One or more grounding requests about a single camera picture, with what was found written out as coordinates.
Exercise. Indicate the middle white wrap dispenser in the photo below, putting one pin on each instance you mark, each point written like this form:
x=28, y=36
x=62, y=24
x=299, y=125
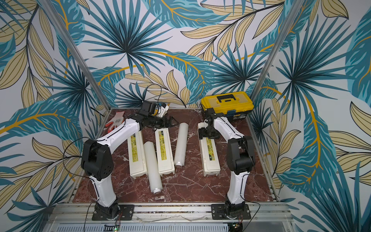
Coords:
x=165, y=159

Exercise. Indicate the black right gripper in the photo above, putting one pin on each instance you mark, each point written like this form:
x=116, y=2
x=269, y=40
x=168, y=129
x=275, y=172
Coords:
x=208, y=129

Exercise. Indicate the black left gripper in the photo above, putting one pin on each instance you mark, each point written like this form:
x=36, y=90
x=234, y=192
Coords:
x=169, y=124

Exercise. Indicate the white dispenser base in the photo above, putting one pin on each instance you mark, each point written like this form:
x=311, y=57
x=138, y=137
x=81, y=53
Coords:
x=210, y=172

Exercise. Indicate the white dispenser lid yellow label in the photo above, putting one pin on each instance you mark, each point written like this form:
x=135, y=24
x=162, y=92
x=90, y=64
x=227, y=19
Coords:
x=208, y=150

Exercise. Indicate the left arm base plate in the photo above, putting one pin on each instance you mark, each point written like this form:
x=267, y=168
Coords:
x=114, y=212

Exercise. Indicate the white wrap dispenser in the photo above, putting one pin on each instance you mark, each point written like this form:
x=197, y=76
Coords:
x=136, y=156
x=165, y=159

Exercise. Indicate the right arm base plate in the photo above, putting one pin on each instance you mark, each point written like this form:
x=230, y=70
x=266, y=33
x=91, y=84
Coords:
x=232, y=212

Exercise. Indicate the left white wrap dispenser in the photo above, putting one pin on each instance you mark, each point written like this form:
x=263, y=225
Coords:
x=136, y=156

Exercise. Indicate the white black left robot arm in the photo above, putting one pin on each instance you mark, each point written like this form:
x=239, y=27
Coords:
x=97, y=161

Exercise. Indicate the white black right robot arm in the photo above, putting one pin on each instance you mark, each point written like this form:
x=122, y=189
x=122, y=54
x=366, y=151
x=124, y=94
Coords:
x=240, y=154

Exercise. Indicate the aluminium front rail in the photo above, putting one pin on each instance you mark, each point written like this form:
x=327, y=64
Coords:
x=175, y=212

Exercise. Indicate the plastic wrap roll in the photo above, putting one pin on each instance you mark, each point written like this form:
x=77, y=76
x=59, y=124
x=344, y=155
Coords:
x=180, y=151
x=152, y=168

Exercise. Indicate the red white work glove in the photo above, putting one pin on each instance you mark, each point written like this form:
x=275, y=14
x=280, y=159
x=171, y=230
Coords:
x=116, y=121

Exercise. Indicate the yellow black toolbox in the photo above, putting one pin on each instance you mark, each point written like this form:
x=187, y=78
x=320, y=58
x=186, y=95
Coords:
x=233, y=106

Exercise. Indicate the left plastic wrap roll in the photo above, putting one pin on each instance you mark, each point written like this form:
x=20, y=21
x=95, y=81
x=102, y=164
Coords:
x=152, y=168

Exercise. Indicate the middle plastic wrap roll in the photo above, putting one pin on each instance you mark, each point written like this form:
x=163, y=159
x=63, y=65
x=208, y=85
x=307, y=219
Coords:
x=180, y=151

